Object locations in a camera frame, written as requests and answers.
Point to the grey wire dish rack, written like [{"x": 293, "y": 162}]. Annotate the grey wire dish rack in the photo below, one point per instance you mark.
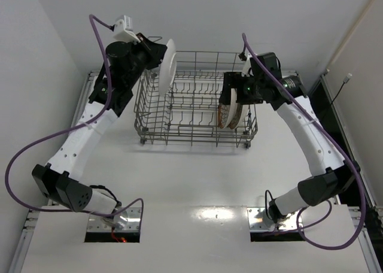
[{"x": 188, "y": 111}]

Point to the beige wall cable duct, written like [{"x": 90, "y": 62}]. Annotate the beige wall cable duct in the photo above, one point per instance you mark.
[{"x": 349, "y": 34}]

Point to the orange sunburst white plate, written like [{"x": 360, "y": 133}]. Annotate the orange sunburst white plate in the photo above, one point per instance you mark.
[{"x": 168, "y": 68}]

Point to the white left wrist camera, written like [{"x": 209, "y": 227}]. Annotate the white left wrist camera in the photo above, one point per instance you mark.
[{"x": 123, "y": 30}]

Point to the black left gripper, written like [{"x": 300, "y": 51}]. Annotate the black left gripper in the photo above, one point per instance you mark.
[{"x": 154, "y": 52}]

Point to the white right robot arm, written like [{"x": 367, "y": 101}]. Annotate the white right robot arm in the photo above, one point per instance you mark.
[{"x": 330, "y": 174}]

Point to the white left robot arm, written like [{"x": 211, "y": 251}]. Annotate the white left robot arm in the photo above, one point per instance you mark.
[{"x": 59, "y": 179}]

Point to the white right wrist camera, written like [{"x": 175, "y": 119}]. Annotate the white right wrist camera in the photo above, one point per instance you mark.
[{"x": 247, "y": 68}]

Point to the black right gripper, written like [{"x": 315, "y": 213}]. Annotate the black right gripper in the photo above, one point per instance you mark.
[{"x": 228, "y": 87}]

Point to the floral plate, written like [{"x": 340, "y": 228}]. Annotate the floral plate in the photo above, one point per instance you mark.
[
  {"x": 240, "y": 113},
  {"x": 226, "y": 113}
]

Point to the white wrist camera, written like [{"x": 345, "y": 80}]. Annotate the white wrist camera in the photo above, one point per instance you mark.
[
  {"x": 123, "y": 30},
  {"x": 247, "y": 68}
]

